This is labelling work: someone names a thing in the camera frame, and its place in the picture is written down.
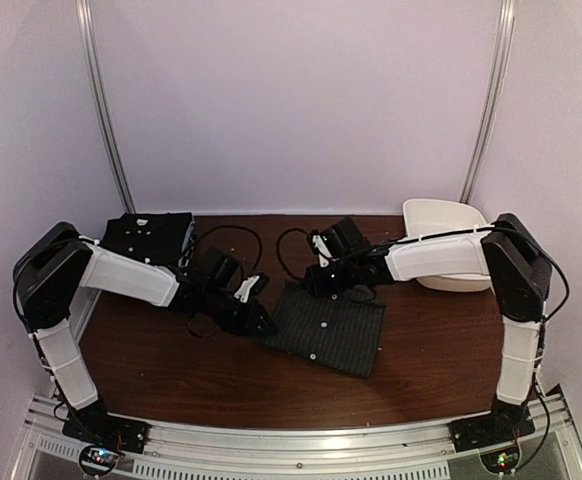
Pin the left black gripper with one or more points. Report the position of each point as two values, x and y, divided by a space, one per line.
249 323

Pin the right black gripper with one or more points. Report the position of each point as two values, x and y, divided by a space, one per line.
319 286

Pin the black pinstriped long sleeve shirt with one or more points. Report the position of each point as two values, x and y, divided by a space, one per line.
341 332

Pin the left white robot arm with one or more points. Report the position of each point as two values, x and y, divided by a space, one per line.
47 277

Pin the stack of folded shirts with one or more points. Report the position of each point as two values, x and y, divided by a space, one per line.
155 239

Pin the white plastic tub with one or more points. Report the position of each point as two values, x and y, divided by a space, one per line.
446 255

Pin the left circuit board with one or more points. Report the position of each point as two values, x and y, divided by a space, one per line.
96 461

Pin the circuit board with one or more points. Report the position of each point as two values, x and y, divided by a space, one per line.
96 461
501 461

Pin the right circuit board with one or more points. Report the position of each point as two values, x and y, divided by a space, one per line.
501 461

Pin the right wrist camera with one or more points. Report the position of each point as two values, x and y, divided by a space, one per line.
319 247

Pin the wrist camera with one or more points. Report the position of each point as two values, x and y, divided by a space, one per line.
250 287
319 247

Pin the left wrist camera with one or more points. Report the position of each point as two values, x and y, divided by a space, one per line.
250 287

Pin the aluminium front rail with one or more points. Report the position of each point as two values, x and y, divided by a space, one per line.
420 450

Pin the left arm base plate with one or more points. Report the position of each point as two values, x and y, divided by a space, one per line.
113 432

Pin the right aluminium post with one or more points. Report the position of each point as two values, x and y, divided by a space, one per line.
504 34

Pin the aluminium post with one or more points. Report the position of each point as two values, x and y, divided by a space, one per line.
103 115
504 34

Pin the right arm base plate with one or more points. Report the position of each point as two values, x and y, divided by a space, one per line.
488 430

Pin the left aluminium post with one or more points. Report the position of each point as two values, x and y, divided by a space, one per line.
103 115

